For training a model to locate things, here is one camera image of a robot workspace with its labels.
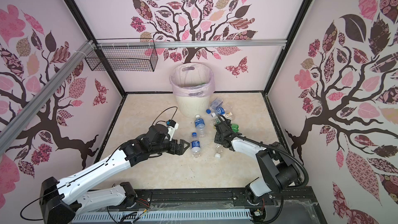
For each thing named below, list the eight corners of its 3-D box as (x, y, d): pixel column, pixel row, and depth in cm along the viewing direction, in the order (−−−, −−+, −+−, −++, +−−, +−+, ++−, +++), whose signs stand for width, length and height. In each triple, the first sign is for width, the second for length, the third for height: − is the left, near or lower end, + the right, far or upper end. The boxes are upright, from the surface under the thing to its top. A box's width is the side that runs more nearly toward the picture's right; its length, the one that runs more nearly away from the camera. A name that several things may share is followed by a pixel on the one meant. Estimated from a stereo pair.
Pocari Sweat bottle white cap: (194, 137, 97) (194, 133, 93) (195, 118, 107) (194, 113, 103) (205, 137, 97) (205, 133, 93) (205, 118, 107) (205, 113, 103)
